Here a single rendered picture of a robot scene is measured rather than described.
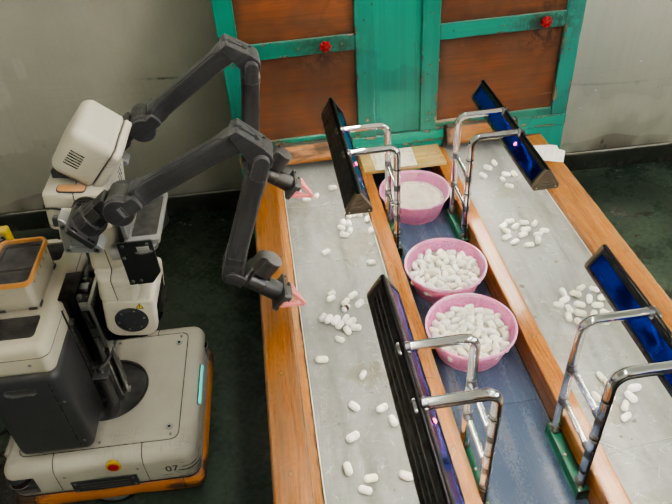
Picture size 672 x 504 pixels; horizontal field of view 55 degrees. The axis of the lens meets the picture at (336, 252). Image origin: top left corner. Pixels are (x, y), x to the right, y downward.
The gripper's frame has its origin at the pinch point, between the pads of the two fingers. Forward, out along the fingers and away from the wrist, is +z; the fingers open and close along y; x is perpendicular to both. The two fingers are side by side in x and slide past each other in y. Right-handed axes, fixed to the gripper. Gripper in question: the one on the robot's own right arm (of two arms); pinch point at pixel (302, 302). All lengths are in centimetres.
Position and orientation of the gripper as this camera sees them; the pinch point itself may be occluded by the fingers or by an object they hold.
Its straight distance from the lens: 194.7
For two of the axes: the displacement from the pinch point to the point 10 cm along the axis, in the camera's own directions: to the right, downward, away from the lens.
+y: -1.4, -6.2, 7.7
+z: 7.8, 4.1, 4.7
